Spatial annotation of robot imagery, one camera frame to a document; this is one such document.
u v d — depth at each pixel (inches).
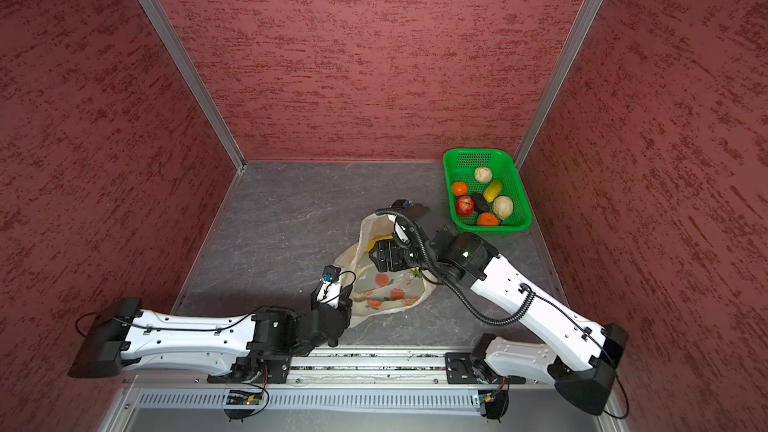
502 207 39.5
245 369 24.9
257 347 20.3
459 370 29.1
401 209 24.5
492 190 42.0
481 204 40.4
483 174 43.3
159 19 31.4
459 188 42.4
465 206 39.2
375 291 34.2
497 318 15.6
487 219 38.5
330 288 24.7
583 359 14.9
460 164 46.2
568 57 34.6
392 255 22.7
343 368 29.8
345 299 25.4
